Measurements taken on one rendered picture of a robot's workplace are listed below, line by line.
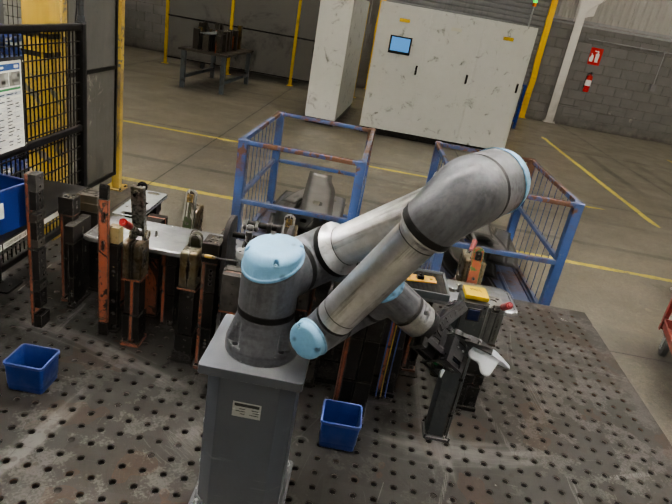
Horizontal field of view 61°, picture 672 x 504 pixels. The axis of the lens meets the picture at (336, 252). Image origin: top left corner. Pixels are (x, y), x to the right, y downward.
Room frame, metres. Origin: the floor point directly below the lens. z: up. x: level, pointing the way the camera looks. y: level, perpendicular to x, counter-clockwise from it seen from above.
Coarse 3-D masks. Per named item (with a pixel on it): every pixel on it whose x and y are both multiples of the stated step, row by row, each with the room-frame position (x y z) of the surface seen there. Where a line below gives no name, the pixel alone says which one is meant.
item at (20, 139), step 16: (0, 64) 1.77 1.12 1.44; (16, 64) 1.86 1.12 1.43; (0, 80) 1.77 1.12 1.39; (16, 80) 1.85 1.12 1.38; (0, 96) 1.76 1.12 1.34; (16, 96) 1.85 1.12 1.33; (0, 112) 1.76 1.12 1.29; (16, 112) 1.84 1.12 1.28; (0, 128) 1.75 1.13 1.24; (16, 128) 1.84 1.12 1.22; (0, 144) 1.75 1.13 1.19; (16, 144) 1.83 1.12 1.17
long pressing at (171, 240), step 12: (120, 216) 1.78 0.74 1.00; (96, 228) 1.65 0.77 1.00; (156, 228) 1.74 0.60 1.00; (168, 228) 1.75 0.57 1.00; (180, 228) 1.77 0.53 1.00; (96, 240) 1.57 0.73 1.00; (156, 240) 1.64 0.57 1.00; (168, 240) 1.66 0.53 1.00; (180, 240) 1.67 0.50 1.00; (240, 240) 1.77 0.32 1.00; (156, 252) 1.57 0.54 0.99; (168, 252) 1.57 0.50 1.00; (180, 252) 1.58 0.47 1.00; (456, 288) 1.69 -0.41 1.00; (492, 288) 1.74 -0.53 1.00; (432, 300) 1.58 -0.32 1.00; (504, 300) 1.66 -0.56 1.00; (516, 312) 1.59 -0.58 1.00
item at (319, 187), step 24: (312, 120) 4.58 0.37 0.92; (240, 144) 3.43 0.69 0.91; (264, 144) 3.42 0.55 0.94; (240, 168) 3.43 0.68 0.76; (264, 168) 4.23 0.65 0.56; (312, 168) 4.58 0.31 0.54; (360, 168) 3.39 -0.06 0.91; (240, 192) 3.43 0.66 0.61; (288, 192) 4.20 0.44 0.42; (312, 192) 4.01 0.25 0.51; (360, 192) 3.39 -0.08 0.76; (240, 216) 3.45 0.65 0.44; (264, 216) 4.27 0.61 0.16; (312, 216) 3.41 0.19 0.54; (336, 216) 3.42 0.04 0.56
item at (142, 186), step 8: (144, 184) 1.54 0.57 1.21; (136, 192) 1.50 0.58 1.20; (144, 192) 1.52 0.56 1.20; (136, 200) 1.51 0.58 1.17; (144, 200) 1.52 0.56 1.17; (136, 208) 1.51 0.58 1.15; (144, 208) 1.52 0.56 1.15; (136, 216) 1.52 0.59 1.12; (144, 216) 1.52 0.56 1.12; (136, 224) 1.52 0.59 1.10; (144, 224) 1.52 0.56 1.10; (144, 232) 1.53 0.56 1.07
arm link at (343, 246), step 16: (496, 160) 0.89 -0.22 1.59; (512, 160) 0.93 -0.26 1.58; (512, 176) 0.89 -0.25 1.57; (528, 176) 0.95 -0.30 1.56; (416, 192) 1.00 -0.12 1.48; (512, 192) 0.88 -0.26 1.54; (528, 192) 0.96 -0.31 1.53; (384, 208) 1.02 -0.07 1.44; (400, 208) 0.99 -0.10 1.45; (512, 208) 0.91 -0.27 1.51; (336, 224) 1.11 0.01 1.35; (352, 224) 1.05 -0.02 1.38; (368, 224) 1.02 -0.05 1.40; (384, 224) 1.00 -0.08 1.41; (304, 240) 1.08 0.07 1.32; (320, 240) 1.06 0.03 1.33; (336, 240) 1.05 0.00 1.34; (352, 240) 1.03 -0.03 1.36; (368, 240) 1.01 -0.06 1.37; (320, 256) 1.04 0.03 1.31; (336, 256) 1.04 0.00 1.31; (352, 256) 1.03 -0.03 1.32; (320, 272) 1.05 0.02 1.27; (336, 272) 1.04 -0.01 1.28
